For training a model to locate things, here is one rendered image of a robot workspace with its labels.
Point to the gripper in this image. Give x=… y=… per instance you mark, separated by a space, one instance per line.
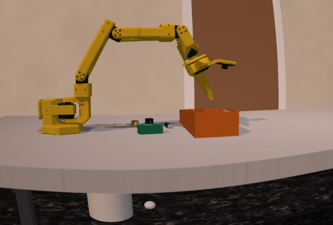
x=196 y=67

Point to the black die with white pips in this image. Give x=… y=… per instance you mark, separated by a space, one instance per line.
x=148 y=120

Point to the orange labelled storage bins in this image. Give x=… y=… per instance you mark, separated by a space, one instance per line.
x=207 y=123

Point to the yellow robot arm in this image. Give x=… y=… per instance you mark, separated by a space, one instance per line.
x=54 y=110

